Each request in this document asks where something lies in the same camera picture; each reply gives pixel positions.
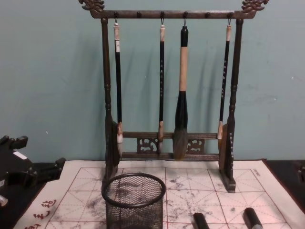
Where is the black round stick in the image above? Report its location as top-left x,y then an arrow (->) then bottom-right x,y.
242,202 -> 265,229

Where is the large black and cream brush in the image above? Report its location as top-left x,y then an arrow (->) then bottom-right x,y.
172,25 -> 191,161

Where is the black wire mesh cup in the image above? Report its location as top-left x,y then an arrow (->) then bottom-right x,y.
101,172 -> 167,229

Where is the dark wooden brush rack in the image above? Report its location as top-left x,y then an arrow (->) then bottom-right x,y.
78,0 -> 265,193

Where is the thin black brush, brown ferrule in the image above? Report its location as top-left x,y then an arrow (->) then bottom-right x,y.
157,24 -> 167,155

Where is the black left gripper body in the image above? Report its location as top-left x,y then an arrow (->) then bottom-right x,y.
0,148 -> 37,193

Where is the white mat with red grid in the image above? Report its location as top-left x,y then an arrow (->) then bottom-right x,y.
13,158 -> 305,229

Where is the thin black brush, white label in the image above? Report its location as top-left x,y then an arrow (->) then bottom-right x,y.
113,22 -> 125,160

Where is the thin black brush, pale tip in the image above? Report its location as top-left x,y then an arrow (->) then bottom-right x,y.
217,24 -> 233,147

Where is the black rectangular stick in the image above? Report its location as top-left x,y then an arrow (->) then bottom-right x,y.
193,207 -> 211,229

